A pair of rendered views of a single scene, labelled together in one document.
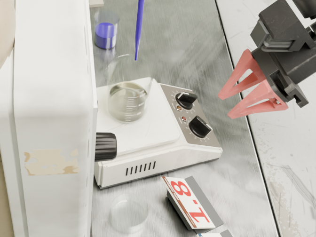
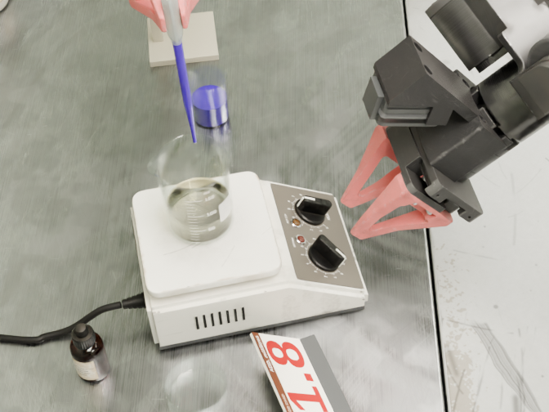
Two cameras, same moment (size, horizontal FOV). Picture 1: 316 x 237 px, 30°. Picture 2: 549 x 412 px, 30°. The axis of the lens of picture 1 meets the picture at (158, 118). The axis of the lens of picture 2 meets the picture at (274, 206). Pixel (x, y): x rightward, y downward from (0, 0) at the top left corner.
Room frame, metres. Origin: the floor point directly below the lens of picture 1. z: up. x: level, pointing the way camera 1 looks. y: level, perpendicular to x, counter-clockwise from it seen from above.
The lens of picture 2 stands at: (0.00, -0.21, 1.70)
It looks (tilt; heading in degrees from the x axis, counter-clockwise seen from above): 50 degrees down; 20
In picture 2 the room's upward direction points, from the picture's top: 3 degrees counter-clockwise
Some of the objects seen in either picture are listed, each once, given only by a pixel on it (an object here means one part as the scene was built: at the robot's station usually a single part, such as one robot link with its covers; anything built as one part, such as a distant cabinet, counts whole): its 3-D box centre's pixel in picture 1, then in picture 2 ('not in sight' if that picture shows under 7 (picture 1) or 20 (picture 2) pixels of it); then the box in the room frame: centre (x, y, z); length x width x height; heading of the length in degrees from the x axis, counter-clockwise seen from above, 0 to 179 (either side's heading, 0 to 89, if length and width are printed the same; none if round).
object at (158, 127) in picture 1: (129, 115); (205, 231); (0.52, 0.04, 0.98); 0.12 x 0.12 x 0.01; 29
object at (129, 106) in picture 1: (126, 91); (194, 193); (0.53, 0.05, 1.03); 0.07 x 0.06 x 0.08; 118
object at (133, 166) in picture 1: (143, 129); (236, 255); (0.53, 0.02, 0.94); 0.22 x 0.13 x 0.08; 119
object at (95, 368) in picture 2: not in sight; (87, 348); (0.41, 0.12, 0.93); 0.03 x 0.03 x 0.07
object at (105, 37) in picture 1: (106, 29); (209, 96); (0.74, 0.12, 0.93); 0.04 x 0.04 x 0.06
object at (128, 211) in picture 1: (128, 213); (196, 390); (0.41, 0.01, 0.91); 0.06 x 0.06 x 0.02
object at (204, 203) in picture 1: (192, 201); (301, 374); (0.44, -0.07, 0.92); 0.09 x 0.06 x 0.04; 38
